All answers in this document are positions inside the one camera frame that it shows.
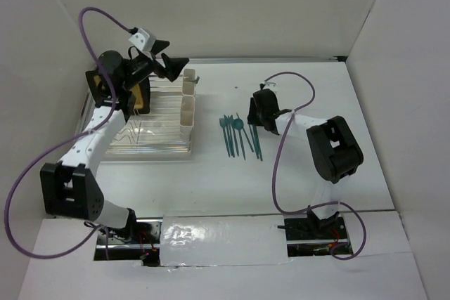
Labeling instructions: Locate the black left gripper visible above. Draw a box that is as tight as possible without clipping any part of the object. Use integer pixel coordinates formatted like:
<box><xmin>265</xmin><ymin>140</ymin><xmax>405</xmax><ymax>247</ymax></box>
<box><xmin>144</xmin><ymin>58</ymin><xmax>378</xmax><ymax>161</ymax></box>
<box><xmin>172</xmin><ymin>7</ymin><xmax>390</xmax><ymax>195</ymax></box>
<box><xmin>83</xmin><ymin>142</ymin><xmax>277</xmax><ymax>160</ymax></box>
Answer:
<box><xmin>122</xmin><ymin>40</ymin><xmax>188</xmax><ymax>91</ymax></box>

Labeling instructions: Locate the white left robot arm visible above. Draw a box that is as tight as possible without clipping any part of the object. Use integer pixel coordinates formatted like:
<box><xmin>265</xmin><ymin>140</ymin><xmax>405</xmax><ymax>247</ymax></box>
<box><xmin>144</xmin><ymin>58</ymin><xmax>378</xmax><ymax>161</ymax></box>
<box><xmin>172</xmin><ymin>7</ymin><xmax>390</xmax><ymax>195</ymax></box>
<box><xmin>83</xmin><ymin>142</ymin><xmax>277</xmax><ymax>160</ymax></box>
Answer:
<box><xmin>40</xmin><ymin>50</ymin><xmax>189</xmax><ymax>243</ymax></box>

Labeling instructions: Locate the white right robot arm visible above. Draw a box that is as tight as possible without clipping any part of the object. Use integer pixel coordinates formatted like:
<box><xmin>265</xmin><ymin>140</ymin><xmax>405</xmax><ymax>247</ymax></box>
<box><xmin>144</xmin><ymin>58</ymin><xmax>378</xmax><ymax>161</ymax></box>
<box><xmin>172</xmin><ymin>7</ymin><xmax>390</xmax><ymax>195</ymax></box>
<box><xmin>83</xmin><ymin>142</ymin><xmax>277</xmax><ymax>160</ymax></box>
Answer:
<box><xmin>247</xmin><ymin>89</ymin><xmax>364</xmax><ymax>238</ymax></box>

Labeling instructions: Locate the yellow square plate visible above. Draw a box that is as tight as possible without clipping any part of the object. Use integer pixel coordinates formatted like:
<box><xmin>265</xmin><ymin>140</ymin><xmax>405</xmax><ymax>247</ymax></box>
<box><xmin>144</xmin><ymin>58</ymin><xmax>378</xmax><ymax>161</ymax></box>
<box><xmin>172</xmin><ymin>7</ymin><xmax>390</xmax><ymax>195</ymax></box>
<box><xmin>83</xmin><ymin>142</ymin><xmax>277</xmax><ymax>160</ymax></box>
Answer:
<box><xmin>85</xmin><ymin>70</ymin><xmax>150</xmax><ymax>115</ymax></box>

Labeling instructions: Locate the white utensil holder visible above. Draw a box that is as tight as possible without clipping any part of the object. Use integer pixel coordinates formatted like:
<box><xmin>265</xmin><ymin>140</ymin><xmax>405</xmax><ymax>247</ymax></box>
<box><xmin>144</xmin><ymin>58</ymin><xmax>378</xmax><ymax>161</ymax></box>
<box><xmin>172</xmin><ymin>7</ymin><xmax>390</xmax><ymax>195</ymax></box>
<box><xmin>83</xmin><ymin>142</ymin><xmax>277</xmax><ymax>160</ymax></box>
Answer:
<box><xmin>180</xmin><ymin>69</ymin><xmax>196</xmax><ymax>141</ymax></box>

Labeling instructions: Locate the clear plastic dish rack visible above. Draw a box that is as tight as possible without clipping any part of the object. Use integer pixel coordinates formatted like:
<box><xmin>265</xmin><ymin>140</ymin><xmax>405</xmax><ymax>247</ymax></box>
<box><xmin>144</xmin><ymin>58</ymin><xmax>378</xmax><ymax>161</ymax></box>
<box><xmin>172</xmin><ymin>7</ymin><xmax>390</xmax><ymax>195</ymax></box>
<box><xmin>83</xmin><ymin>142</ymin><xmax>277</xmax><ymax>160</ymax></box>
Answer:
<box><xmin>103</xmin><ymin>72</ymin><xmax>192</xmax><ymax>162</ymax></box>

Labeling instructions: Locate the white taped cover panel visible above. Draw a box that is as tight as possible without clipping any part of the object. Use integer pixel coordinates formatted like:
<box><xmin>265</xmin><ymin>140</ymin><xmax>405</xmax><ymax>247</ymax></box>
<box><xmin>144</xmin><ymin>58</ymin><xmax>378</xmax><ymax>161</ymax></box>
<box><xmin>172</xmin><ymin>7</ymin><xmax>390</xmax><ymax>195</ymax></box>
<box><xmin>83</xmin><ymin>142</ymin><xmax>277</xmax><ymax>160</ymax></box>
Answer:
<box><xmin>160</xmin><ymin>215</ymin><xmax>288</xmax><ymax>267</ymax></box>

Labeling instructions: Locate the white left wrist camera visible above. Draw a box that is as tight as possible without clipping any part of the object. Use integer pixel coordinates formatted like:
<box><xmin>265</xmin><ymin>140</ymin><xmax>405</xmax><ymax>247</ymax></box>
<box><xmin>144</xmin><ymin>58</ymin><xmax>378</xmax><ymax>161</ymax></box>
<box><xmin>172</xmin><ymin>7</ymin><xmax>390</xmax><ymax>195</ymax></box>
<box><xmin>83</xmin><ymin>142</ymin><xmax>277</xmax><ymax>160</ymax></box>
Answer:
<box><xmin>129</xmin><ymin>28</ymin><xmax>156</xmax><ymax>52</ymax></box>

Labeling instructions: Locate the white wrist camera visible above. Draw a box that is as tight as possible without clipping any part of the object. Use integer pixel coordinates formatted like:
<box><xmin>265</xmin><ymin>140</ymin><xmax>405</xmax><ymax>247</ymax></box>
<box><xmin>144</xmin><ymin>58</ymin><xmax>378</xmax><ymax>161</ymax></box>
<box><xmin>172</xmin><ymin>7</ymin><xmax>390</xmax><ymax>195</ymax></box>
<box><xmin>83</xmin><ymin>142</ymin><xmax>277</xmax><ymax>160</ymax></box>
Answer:
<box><xmin>259</xmin><ymin>81</ymin><xmax>278</xmax><ymax>92</ymax></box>
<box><xmin>129</xmin><ymin>28</ymin><xmax>156</xmax><ymax>52</ymax></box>

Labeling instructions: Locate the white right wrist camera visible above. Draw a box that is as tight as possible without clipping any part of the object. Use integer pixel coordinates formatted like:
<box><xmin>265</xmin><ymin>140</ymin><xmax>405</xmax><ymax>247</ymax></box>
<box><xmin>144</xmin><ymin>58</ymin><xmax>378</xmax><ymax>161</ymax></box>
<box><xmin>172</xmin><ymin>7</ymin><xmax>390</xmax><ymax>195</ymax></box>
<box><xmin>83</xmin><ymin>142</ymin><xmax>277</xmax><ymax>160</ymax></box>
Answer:
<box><xmin>259</xmin><ymin>81</ymin><xmax>278</xmax><ymax>92</ymax></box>

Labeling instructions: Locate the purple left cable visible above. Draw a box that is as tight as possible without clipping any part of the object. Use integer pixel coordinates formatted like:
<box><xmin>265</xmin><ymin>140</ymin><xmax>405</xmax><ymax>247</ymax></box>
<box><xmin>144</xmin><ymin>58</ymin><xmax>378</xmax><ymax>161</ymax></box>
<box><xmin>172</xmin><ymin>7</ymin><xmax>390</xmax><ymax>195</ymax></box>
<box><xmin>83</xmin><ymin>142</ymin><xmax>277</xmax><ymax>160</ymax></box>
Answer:
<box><xmin>5</xmin><ymin>6</ymin><xmax>136</xmax><ymax>258</ymax></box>

